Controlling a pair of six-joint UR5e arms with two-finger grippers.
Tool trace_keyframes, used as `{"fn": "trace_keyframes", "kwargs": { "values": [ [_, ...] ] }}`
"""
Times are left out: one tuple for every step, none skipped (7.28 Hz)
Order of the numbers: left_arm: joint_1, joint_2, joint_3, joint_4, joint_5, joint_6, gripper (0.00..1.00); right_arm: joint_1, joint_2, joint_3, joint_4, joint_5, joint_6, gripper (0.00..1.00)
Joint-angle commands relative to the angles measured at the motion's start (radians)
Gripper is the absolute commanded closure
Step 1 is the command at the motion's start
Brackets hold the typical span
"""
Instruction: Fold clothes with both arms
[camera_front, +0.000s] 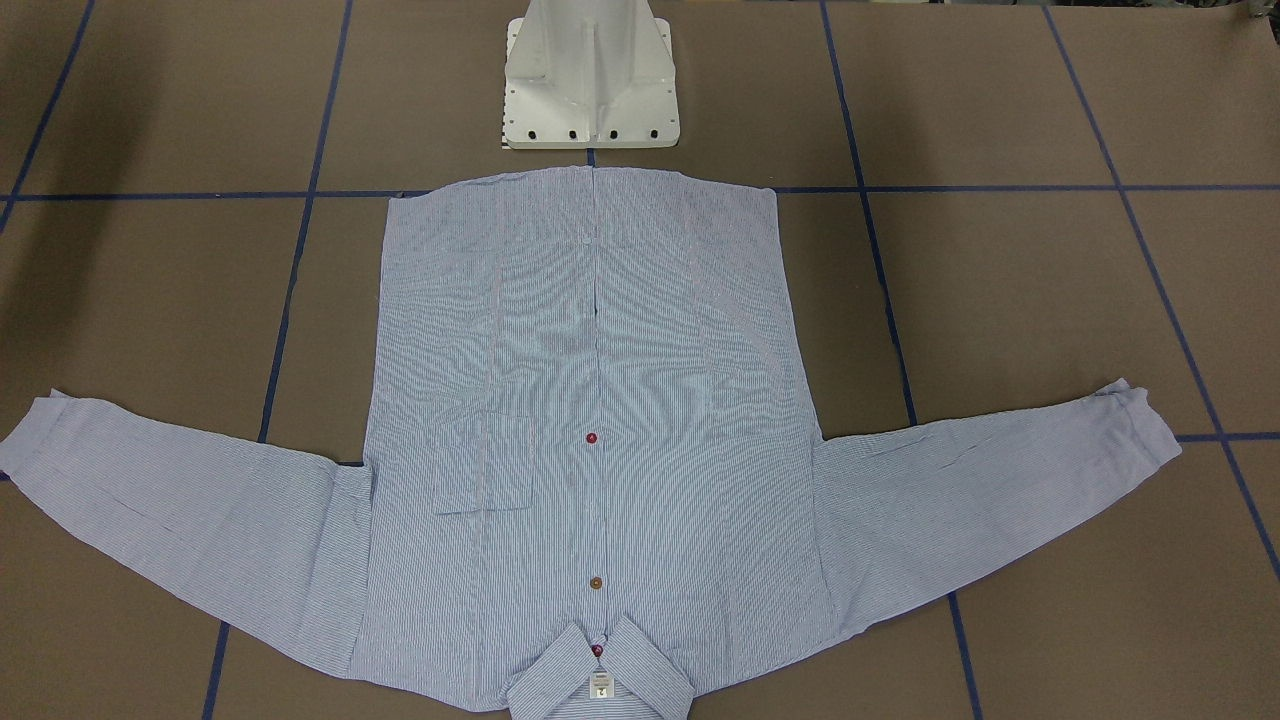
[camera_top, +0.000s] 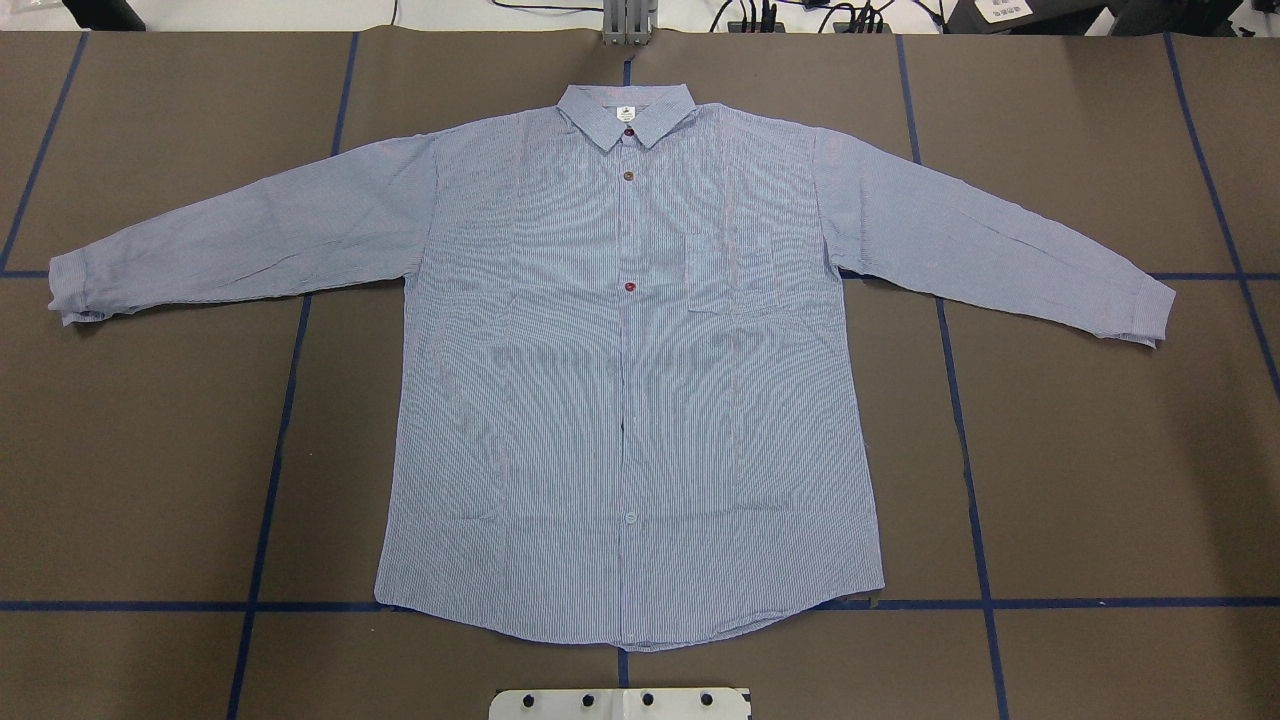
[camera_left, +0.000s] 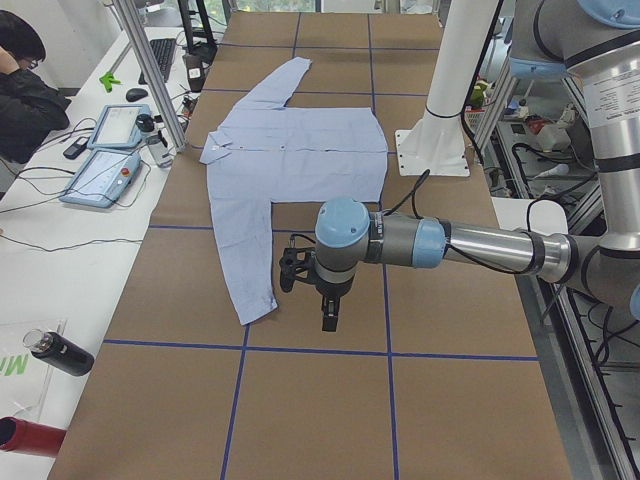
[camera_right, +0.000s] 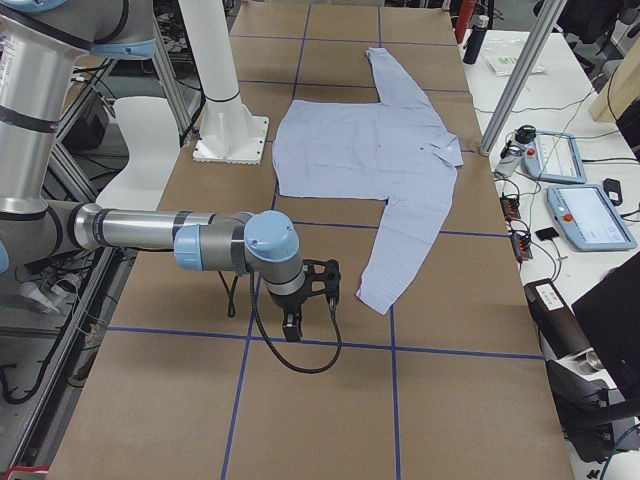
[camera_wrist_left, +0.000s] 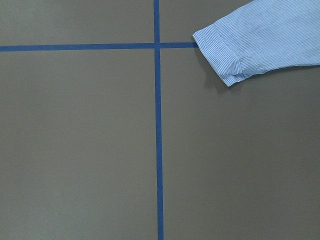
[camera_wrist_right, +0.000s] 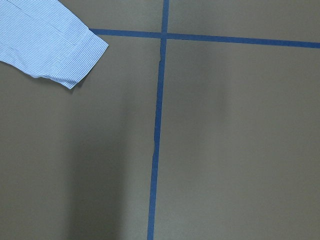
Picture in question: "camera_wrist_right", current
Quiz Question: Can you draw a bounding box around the blue white striped shirt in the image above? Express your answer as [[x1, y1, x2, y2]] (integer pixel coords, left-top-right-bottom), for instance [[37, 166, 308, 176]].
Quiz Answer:
[[0, 0, 109, 89]]

